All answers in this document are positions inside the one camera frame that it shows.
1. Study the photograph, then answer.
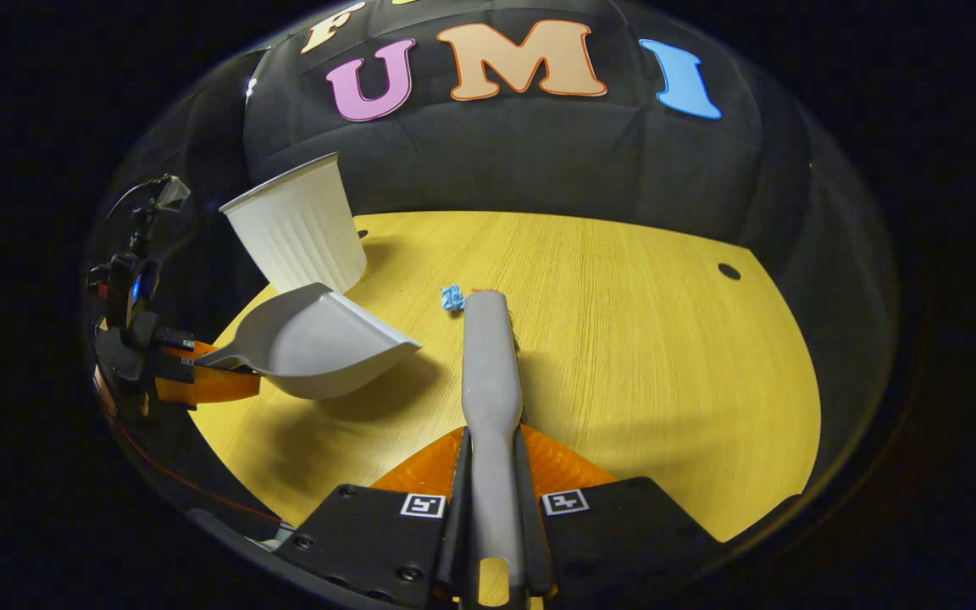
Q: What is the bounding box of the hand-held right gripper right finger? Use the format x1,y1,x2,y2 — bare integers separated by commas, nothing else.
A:
513,424,724,610

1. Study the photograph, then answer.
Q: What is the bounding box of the grey plastic dustpan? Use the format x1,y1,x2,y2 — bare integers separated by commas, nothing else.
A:
195,282,422,402

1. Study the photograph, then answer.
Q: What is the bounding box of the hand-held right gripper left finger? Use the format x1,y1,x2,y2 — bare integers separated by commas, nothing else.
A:
274,426,474,610

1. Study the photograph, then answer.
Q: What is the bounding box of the black backdrop cloth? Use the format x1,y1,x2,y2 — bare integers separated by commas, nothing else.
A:
90,0,897,518

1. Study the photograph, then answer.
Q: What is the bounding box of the white ribbed garbage bin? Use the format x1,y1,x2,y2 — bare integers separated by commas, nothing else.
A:
219,152,369,296

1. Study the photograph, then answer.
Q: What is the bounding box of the small grey broom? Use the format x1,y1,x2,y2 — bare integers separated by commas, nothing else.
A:
459,289,530,604

